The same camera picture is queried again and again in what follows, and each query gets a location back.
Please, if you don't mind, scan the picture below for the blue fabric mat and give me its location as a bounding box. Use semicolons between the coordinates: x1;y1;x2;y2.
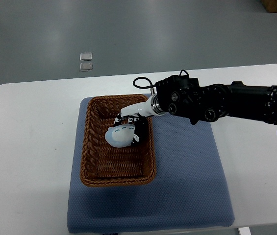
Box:
67;98;235;234

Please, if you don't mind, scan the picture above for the metal floor plate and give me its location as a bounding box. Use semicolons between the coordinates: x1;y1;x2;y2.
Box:
79;62;93;71
79;52;93;61

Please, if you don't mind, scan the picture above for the lower metal floor plate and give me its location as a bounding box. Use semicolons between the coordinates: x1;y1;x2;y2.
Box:
79;62;93;71

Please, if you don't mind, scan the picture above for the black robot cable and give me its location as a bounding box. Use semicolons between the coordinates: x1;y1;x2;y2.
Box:
132;77;156;94

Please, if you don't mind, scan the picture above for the upper metal floor plate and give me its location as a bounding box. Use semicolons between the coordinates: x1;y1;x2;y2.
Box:
79;52;93;61

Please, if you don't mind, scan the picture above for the brown wicker basket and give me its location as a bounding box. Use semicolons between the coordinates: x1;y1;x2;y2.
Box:
80;94;156;187

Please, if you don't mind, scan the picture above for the blue white plush toy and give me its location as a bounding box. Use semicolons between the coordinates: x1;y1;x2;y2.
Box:
104;124;135;148

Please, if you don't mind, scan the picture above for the white table leg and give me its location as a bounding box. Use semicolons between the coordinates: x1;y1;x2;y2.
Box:
238;227;251;235

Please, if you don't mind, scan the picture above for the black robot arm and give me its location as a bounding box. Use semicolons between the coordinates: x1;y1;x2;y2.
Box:
113;70;277;126

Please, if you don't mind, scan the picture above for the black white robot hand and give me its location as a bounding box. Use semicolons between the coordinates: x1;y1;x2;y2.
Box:
113;99;154;146

